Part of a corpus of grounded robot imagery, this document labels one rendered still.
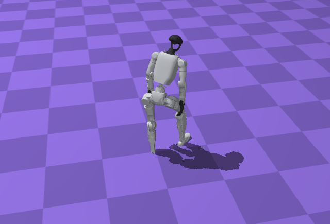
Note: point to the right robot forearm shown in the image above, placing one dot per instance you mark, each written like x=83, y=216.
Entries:
x=182, y=94

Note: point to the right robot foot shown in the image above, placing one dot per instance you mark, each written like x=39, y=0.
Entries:
x=187, y=137

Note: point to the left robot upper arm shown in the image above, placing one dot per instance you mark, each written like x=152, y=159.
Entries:
x=151, y=65

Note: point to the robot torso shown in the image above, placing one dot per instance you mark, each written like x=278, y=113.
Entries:
x=164, y=73

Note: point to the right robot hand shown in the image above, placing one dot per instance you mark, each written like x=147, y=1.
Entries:
x=181, y=108

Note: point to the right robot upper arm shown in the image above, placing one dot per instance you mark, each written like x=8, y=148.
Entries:
x=182, y=64

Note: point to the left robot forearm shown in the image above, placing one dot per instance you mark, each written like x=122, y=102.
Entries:
x=150, y=85

